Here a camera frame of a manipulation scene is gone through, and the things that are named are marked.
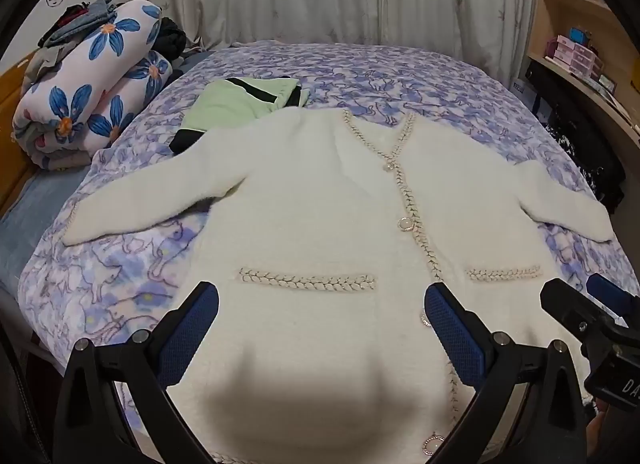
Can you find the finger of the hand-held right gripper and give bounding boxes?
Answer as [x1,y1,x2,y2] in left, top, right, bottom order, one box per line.
[586,273,640,319]
[540,278,628,345]

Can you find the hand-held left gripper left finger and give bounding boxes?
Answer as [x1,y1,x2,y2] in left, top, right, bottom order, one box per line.
[52,281,221,464]

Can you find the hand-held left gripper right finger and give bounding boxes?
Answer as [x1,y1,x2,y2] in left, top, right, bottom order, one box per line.
[424,282,588,464]

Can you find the white fluffy cardigan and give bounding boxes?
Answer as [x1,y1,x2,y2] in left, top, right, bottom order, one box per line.
[62,108,617,464]

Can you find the pile of grey clothes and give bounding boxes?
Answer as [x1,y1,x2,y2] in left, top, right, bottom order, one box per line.
[37,0,118,49]

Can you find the black white patterned cloth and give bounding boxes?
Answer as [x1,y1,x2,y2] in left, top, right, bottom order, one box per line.
[547,116,601,195]

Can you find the blue bed sheet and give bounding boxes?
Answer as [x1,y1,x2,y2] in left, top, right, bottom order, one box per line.
[0,171,96,295]

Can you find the green and black folded garment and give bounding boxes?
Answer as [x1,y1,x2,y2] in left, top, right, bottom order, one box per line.
[169,76,310,153]

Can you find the pink drawer organizer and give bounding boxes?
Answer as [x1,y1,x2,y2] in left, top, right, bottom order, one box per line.
[545,35,606,79]

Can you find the grey pillow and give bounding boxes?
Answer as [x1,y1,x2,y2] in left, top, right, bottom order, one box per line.
[172,48,216,82]

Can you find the wooden shelf desk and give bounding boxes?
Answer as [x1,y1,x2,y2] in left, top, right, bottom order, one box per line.
[520,0,640,179]

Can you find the rolled blue-flower quilt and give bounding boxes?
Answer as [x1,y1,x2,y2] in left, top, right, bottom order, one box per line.
[12,0,173,172]

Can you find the wooden bed frame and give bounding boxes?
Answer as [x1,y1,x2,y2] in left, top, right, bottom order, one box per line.
[0,61,38,209]

